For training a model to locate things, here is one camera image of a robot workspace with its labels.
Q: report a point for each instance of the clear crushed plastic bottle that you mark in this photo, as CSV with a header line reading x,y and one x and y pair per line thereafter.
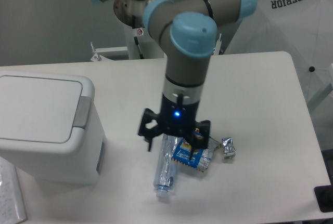
x,y
166,171

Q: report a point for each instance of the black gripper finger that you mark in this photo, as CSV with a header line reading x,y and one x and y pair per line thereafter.
x,y
200,136
149,133

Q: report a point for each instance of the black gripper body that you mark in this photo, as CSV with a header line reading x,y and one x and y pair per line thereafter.
x,y
175,120

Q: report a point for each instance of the crumpled silver foil wrapper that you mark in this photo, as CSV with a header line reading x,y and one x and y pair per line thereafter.
x,y
229,151

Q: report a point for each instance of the blue snack wrapper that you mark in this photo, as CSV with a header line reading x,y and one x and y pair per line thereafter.
x,y
200,159

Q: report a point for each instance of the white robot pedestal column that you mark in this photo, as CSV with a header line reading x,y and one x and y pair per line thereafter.
x,y
140,45

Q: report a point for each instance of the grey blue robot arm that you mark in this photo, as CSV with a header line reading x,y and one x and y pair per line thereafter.
x,y
186,33

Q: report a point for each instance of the white paper sheet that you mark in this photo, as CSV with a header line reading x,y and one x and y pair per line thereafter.
x,y
12,203

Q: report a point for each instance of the white metal base frame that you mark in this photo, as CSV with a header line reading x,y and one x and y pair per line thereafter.
x,y
112,53

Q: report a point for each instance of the white push-lid trash can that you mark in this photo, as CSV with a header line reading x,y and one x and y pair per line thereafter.
x,y
50,127

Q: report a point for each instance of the black device at edge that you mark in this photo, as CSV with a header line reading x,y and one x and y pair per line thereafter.
x,y
324,198

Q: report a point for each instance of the white Superior umbrella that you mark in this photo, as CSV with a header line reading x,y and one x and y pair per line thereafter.
x,y
302,28

